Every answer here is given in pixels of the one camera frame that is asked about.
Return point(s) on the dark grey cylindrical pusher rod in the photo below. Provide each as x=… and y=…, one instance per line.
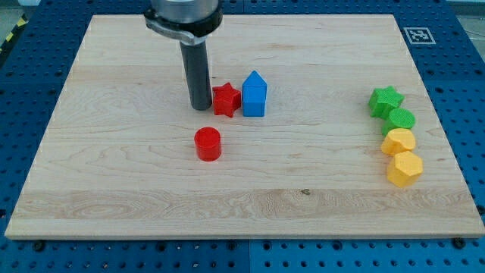
x=195, y=62

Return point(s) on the red star block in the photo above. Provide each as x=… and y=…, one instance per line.
x=226, y=100

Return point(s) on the green star block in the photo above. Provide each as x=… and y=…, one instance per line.
x=383, y=101

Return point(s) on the blue house-shaped block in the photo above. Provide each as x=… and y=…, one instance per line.
x=254, y=94

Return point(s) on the red cylinder block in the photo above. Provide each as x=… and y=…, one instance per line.
x=208, y=144

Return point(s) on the light wooden board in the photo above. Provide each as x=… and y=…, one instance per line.
x=118, y=159

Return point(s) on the green cylinder block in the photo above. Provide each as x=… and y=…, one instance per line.
x=398, y=118

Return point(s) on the yellow heart block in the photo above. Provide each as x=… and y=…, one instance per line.
x=398, y=140

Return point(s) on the white fiducial marker tag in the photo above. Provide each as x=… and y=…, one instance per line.
x=419, y=36

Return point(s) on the yellow hexagon block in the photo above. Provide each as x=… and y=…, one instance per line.
x=404, y=169

